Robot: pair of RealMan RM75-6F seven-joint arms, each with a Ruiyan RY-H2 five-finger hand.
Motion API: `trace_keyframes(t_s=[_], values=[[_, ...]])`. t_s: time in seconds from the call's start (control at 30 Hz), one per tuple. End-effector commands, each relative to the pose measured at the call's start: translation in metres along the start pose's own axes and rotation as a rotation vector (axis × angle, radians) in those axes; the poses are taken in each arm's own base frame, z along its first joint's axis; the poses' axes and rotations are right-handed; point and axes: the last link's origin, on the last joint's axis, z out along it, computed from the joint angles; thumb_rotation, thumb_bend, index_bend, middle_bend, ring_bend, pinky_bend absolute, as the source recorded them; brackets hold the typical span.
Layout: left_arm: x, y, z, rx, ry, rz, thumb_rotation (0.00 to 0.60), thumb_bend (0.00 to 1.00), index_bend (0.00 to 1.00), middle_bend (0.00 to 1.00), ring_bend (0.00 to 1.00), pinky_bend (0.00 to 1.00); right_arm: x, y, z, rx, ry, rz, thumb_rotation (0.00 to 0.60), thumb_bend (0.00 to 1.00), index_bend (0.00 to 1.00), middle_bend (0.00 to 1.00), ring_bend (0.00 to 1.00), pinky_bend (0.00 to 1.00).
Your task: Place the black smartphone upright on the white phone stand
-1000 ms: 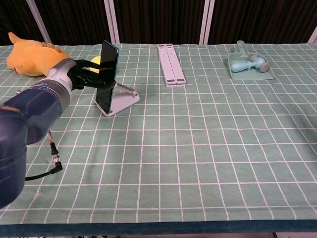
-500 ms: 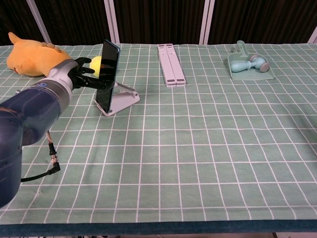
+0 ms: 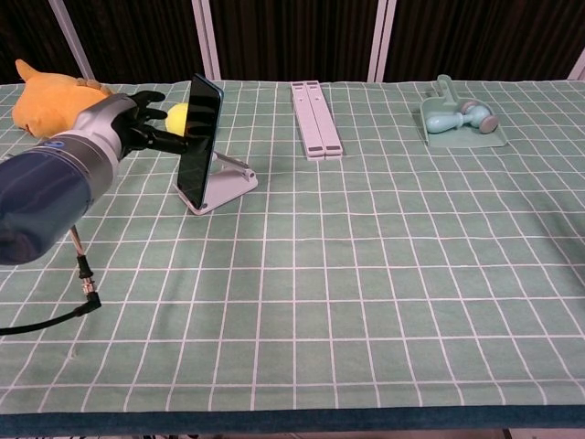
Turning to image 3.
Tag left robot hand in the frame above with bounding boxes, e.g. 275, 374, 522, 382
70, 90, 190, 162

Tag black smartphone with teal edge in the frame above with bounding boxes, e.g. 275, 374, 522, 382
175, 72, 224, 209

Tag white folding phone stand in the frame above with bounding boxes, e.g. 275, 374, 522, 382
175, 150, 260, 217

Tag folded light grey laptop stand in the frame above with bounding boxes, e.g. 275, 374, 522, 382
291, 80, 345, 161

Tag orange plush toy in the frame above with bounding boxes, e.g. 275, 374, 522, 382
12, 59, 115, 138

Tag yellow tennis ball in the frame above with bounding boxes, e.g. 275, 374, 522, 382
165, 102, 191, 137

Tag black pleated curtain panel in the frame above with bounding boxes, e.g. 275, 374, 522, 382
0, 0, 88, 86
384, 0, 585, 83
207, 0, 381, 82
58, 0, 207, 83

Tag green checkered tablecloth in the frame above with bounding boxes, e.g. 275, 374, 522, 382
0, 78, 585, 432

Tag green plastic dustpan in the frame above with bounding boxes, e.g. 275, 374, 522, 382
420, 74, 508, 148

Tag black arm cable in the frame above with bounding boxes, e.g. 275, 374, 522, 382
0, 227, 103, 337

